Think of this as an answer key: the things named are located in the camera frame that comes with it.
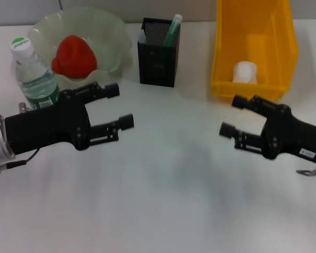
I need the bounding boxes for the green utility knife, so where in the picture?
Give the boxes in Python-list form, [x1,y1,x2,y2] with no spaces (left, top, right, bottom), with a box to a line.
[162,14,183,47]

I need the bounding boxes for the pale green glass fruit plate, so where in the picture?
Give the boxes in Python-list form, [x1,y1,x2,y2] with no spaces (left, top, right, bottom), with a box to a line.
[26,6,134,85]

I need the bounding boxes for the yellow plastic bin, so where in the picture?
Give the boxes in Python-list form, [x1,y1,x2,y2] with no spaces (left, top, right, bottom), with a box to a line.
[210,0,300,102]

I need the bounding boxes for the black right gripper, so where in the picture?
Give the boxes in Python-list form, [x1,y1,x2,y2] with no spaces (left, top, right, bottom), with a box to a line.
[219,93,316,161]

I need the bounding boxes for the white paper ball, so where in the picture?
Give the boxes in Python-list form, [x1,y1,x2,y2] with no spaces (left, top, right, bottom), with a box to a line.
[232,60,259,84]

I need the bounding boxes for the red-orange fruit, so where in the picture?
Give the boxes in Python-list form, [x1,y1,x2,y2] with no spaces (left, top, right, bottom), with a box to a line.
[50,35,98,80]

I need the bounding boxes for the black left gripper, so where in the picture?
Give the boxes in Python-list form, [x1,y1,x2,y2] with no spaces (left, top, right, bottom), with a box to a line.
[4,81,135,155]

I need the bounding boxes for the black mesh pen holder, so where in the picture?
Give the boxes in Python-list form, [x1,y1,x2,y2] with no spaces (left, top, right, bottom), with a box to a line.
[136,17,182,87]

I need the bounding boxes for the grey marker pen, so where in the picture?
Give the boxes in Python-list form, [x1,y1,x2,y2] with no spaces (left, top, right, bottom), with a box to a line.
[137,27,149,45]

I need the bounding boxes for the clear water bottle green label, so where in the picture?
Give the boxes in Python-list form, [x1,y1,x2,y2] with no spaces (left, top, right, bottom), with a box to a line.
[9,36,61,111]

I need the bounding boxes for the left gripper silver connector cable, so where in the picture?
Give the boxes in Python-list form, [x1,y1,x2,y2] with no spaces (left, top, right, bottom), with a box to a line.
[0,101,41,177]

